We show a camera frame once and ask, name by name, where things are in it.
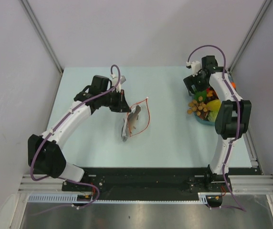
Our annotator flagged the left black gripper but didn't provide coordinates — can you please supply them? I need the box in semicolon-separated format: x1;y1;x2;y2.
100;89;131;113

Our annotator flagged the green bell pepper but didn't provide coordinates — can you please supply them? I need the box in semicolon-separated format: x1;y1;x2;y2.
194;90;207;102

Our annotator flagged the grey toy fish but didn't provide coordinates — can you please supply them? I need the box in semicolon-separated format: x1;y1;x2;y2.
121;105;141;142

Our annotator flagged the clear zip bag orange zipper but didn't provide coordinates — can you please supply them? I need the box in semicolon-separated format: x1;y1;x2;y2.
121;97;151;142

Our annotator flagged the yellow starfruit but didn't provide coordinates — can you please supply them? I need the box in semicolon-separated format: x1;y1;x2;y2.
206;99;221;111

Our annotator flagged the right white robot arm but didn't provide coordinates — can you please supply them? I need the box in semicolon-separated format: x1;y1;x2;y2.
183;55;252;191

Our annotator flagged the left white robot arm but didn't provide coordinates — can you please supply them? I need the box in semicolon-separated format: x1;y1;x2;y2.
28;74;131;191

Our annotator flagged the blue plastic bowl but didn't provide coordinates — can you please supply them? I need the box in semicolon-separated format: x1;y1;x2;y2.
187;91;221;125

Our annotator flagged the green cabbage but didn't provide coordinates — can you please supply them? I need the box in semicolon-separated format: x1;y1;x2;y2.
208;111;219;122

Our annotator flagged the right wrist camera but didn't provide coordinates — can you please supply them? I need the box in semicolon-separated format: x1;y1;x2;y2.
186;61;201;76

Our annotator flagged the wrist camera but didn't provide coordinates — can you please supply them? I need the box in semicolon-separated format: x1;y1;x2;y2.
110;74;126;92
186;61;201;76

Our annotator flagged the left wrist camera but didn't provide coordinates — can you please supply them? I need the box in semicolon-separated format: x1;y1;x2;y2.
110;74;126;92

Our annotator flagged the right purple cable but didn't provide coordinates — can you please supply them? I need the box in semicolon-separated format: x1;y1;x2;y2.
187;44;247;213

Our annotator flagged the purple cable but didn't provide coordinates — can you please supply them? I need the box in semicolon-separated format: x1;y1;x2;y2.
30;64;122;215
187;44;247;213

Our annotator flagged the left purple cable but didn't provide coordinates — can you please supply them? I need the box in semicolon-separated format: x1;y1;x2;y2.
30;64;122;215

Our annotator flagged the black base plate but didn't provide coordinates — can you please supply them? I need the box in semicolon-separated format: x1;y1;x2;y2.
62;167;232;201

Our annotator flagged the aluminium frame rail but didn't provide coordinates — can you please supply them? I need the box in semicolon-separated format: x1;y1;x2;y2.
18;175;273;195

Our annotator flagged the white cable duct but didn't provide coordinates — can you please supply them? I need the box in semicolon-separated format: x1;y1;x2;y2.
28;192;223;205

